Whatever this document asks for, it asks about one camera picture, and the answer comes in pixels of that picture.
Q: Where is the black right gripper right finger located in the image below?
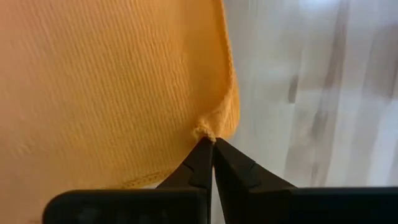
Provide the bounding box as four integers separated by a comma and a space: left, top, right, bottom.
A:
213, 137, 297, 224

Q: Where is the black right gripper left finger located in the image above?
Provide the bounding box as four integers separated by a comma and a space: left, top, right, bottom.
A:
155, 136, 215, 224

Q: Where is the orange microfiber towel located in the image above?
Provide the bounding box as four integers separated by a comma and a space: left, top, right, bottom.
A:
0, 0, 241, 224

